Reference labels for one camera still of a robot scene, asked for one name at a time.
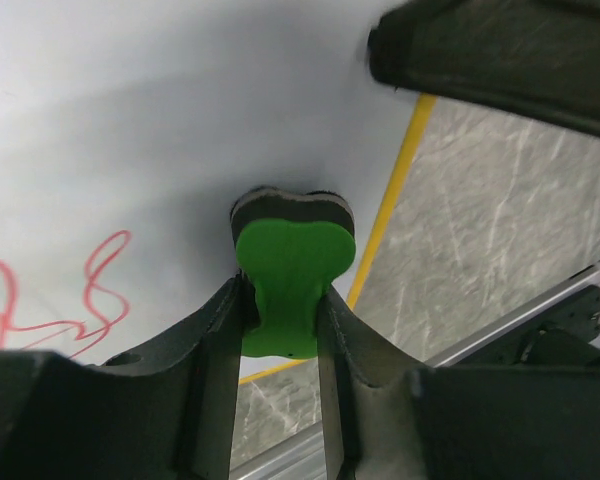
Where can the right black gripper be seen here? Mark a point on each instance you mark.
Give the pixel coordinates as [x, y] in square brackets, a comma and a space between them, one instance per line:
[539, 59]

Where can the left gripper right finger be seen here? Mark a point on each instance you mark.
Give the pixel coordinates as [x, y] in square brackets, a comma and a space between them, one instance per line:
[387, 415]

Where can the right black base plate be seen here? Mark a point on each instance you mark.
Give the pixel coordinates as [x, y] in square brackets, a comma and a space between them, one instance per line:
[559, 336]

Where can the green whiteboard eraser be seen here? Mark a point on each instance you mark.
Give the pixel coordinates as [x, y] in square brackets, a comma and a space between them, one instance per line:
[289, 247]

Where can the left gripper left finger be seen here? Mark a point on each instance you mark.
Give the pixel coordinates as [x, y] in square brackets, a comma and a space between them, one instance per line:
[161, 410]

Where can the yellow framed whiteboard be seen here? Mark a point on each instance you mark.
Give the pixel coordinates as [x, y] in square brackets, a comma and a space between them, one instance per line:
[129, 128]

